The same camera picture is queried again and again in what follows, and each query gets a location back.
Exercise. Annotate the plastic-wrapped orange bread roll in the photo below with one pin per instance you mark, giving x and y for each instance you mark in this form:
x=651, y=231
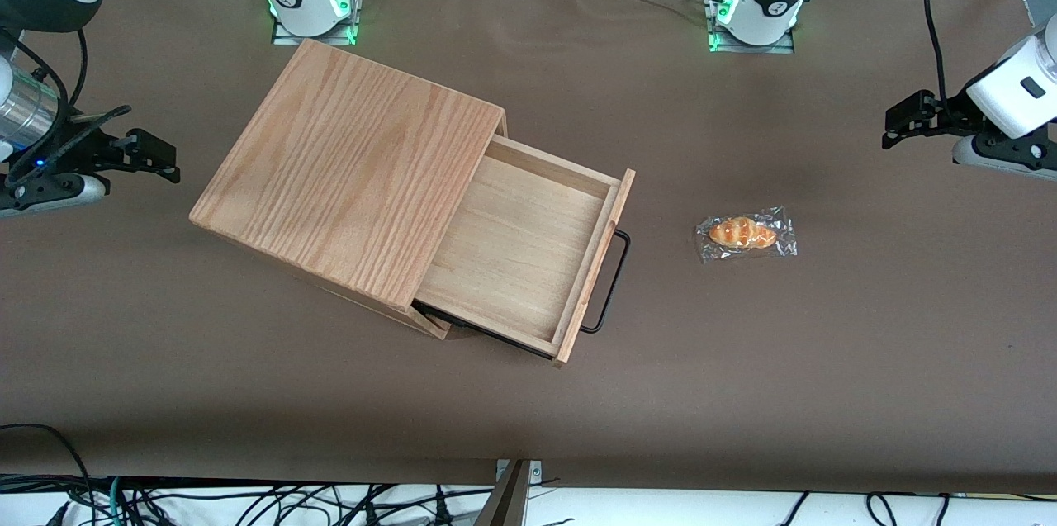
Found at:
x=743, y=233

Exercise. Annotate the light wooden drawer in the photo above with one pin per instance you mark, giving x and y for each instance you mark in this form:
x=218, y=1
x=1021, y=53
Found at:
x=520, y=245

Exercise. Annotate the wooden drawer cabinet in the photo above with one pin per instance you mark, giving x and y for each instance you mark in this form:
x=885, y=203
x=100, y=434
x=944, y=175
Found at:
x=347, y=171

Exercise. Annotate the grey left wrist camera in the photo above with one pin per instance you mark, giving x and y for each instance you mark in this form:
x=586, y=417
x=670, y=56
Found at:
x=1003, y=154

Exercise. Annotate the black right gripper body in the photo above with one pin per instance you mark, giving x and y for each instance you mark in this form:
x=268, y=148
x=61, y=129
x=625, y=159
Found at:
x=80, y=149

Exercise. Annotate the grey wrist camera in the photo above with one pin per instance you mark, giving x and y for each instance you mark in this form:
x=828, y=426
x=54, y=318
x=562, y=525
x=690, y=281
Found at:
x=49, y=194
x=1003, y=154

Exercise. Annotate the aluminium extrusion post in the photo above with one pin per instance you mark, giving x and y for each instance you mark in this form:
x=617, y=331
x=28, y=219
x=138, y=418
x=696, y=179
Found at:
x=505, y=501

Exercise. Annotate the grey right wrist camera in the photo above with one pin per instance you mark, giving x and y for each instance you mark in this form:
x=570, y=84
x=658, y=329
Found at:
x=49, y=194

